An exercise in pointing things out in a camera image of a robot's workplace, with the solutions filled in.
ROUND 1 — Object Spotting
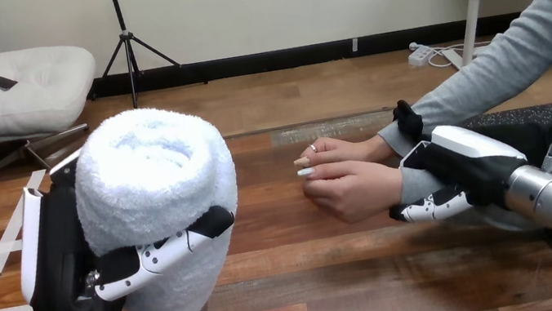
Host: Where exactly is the person's hand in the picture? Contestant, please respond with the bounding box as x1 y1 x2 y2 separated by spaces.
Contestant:
290 127 398 175
297 152 409 231

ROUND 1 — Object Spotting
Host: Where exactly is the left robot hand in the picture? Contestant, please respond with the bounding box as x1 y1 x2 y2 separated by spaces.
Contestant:
2 127 250 311

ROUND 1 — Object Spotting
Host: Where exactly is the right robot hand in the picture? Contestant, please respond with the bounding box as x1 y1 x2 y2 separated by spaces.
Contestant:
373 82 536 228

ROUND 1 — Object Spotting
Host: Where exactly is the white towel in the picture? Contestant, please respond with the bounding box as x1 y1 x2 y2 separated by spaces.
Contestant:
64 95 258 311

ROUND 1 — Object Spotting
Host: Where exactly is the white power strip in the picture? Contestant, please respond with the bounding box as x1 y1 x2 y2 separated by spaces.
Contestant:
405 40 437 69

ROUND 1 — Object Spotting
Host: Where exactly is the white cushioned chair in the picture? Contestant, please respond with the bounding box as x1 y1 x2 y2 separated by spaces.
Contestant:
0 0 112 181

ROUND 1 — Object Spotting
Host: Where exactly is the black tripod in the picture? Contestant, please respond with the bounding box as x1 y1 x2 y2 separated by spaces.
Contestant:
76 0 211 117

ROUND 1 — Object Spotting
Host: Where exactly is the tangle of cables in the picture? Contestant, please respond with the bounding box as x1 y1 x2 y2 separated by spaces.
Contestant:
422 36 496 72

